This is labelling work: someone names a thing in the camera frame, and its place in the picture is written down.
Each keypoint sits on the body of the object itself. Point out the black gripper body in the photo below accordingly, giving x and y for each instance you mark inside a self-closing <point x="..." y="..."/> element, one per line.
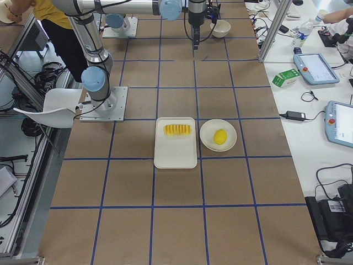
<point x="195" y="15"/>

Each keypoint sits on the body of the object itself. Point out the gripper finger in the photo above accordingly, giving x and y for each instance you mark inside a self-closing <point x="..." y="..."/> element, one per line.
<point x="195" y="37"/>
<point x="214" y="17"/>

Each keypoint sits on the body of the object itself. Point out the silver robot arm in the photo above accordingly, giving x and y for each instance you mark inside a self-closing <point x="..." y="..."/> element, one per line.
<point x="169" y="10"/>
<point x="81" y="17"/>

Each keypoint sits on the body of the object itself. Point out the cream plate under lemon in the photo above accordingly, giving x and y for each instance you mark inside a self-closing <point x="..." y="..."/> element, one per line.
<point x="210" y="127"/>

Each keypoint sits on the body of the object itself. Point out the cream bowl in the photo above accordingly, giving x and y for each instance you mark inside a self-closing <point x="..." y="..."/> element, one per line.
<point x="221" y="29"/>

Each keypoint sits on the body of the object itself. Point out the plastic water bottle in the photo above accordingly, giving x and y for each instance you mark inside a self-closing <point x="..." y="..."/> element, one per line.
<point x="302" y="33"/>

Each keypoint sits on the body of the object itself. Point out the green white carton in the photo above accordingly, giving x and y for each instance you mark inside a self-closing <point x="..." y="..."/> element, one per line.
<point x="286" y="78"/>

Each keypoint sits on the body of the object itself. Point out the yellow lemon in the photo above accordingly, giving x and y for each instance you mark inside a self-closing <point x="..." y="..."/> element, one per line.
<point x="220" y="137"/>

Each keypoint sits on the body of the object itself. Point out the far teach pendant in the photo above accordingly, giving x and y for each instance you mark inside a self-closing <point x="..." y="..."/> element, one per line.
<point x="314" y="69"/>

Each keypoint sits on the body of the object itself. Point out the teach pendant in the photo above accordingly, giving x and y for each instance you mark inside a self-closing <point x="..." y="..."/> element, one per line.
<point x="314" y="69"/>
<point x="338" y="123"/>

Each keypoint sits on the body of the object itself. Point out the white rectangular tray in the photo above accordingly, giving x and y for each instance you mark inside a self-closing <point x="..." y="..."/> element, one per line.
<point x="175" y="152"/>

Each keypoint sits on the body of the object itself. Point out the black power adapter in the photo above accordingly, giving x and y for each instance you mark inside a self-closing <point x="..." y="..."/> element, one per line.
<point x="299" y="116"/>

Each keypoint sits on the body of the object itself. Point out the person in yellow shirt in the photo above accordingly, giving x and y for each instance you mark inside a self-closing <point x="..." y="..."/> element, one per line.
<point x="59" y="30"/>

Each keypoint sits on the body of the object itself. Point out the white chair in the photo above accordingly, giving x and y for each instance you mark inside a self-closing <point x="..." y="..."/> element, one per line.
<point x="58" y="110"/>

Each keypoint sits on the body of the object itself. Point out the near teach pendant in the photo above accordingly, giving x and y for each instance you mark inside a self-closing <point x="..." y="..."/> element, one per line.
<point x="338" y="123"/>

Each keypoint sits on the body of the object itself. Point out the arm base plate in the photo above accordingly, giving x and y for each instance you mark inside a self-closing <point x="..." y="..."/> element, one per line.
<point x="127" y="30"/>
<point x="113" y="109"/>

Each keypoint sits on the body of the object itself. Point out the aluminium frame post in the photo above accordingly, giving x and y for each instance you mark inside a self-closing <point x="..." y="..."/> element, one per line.
<point x="274" y="27"/>

